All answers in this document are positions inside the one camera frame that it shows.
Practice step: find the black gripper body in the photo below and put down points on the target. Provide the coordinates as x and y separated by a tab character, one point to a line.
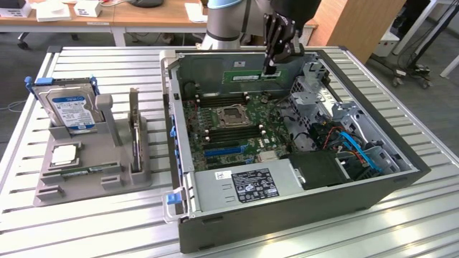
298	10

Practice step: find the green RAM stick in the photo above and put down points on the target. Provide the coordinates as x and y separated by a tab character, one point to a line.
76	172
243	76

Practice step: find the RAM slot white latches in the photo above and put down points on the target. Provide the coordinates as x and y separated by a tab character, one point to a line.
232	131
232	137
221	102
226	96

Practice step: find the RAM slot black latches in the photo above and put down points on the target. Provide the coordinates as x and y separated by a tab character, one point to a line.
221	99
232	134
232	128
221	105

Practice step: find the wooden cabinet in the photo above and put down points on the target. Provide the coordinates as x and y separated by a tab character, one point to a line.
351	27

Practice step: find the perforated silver disk bay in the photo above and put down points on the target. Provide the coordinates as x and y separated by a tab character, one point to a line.
304	104

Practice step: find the white paper sheets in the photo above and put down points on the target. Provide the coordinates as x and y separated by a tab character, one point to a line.
195	12

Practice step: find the white box red button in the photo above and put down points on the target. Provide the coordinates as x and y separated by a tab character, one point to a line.
386	45

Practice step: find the CPU socket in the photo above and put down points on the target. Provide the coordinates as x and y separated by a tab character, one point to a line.
230	115

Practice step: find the black power strip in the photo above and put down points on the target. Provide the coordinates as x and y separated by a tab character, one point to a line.
420	69

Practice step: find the black computer mouse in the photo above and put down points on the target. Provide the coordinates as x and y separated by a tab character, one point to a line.
147	3

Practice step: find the silver chipset heat sink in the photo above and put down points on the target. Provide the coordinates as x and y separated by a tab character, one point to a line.
268	156

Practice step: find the long black expansion slot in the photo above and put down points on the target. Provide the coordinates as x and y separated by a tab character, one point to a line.
220	145

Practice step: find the green motherboard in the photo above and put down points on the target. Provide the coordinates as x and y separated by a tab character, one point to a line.
195	139

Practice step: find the black fan shroud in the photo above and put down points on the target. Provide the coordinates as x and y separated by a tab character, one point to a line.
315	169

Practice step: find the black expansion slot blue latch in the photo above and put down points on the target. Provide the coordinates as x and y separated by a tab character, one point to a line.
219	162

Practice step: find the white labelled box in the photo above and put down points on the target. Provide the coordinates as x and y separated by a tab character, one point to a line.
13	11
87	9

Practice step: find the graphics card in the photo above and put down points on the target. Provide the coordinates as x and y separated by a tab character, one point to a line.
135	129

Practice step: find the silver power supply unit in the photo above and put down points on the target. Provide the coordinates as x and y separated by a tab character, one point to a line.
215	193

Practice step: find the white paper box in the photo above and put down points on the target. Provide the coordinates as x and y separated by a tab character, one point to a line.
53	12

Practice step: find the hard disk blue caddy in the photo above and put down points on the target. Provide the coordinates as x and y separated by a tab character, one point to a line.
68	107

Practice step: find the black open PC case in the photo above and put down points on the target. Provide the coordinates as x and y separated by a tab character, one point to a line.
287	220

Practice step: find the blue case latch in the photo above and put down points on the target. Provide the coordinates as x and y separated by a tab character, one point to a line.
171	200

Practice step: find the grey parts rack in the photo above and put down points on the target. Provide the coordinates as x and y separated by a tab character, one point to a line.
93	150

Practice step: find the black chair castor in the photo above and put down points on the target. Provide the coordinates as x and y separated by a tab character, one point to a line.
23	43

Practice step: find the black device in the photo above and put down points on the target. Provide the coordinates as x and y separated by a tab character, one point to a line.
12	3

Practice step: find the silver CPU chip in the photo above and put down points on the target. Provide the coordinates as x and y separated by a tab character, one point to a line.
64	156

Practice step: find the wooden desk white frame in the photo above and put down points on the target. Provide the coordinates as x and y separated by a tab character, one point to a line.
53	25
161	16

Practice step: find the white table frame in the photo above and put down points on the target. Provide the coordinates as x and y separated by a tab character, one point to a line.
415	27

